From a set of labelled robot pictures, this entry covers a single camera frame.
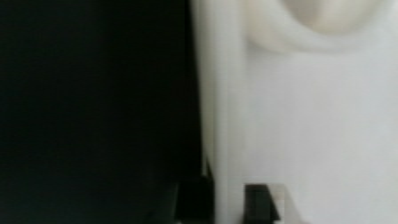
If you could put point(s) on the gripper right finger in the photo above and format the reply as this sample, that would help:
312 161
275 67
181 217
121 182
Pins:
268 206

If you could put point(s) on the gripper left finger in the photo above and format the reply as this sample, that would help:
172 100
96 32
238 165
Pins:
185 207

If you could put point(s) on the white square table top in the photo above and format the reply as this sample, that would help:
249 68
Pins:
298 96

